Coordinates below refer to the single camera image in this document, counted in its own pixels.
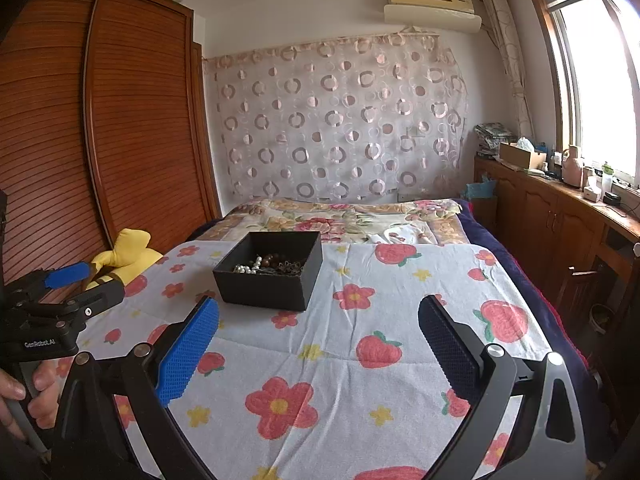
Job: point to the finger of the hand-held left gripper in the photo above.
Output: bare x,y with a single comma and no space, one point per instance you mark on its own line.
100,297
67,275

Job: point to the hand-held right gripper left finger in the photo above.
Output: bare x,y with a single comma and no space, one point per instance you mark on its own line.
190,350

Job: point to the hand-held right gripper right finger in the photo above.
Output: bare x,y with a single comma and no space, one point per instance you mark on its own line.
450,350

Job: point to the black jewelry box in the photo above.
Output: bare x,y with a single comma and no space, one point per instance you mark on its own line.
260,290

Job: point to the person's left hand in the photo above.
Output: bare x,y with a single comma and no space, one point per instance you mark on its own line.
45,395

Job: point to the yellow plush toy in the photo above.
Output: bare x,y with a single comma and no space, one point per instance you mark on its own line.
131,255

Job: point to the dark blue blanket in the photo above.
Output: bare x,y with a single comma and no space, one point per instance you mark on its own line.
505,260

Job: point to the flower and strawberry print blanket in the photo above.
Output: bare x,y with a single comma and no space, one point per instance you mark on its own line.
340,360

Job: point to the round bowl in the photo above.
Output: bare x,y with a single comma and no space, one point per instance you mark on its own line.
602,317

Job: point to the wooden slatted wardrobe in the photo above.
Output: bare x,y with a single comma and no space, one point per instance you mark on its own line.
140,135

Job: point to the blue plastic bag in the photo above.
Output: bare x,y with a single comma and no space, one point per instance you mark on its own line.
481,190

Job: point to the floral rose quilt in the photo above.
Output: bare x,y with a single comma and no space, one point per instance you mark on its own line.
350,220

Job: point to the wooden side cabinet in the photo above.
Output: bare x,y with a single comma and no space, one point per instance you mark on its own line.
550,215

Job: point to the cardboard box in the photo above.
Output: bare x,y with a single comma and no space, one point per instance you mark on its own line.
520,156

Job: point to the small white box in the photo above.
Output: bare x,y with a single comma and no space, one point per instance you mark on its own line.
593,194

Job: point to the stack of folded printed cloth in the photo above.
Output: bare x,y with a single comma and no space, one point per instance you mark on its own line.
492,135

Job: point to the pink jug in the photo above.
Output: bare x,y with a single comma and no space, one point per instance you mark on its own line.
572,167

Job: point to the small black device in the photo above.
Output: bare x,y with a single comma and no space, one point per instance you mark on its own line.
612,198

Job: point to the white bottle with green cap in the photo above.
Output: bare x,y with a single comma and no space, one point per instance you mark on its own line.
607,177

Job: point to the sheer circle-patterned curtain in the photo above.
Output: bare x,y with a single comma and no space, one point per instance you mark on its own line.
340,120

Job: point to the beige patterned window curtain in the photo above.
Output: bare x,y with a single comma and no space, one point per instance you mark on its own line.
510,60

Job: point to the window with wooden frame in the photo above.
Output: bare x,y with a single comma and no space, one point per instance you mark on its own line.
595,70

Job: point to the white wall air conditioner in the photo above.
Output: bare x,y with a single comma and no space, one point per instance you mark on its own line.
432,7

